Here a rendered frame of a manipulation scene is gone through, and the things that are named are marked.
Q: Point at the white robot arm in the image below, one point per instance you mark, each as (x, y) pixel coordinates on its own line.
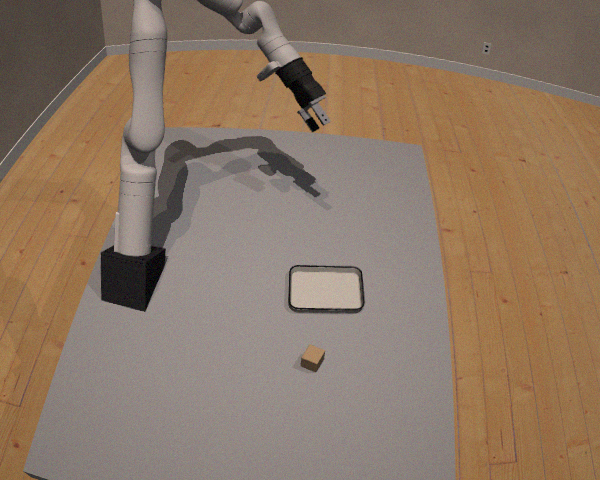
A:
(147, 56)

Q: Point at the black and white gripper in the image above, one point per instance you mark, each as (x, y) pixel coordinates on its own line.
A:
(292, 69)

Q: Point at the brown cube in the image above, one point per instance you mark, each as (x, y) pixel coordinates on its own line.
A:
(312, 358)

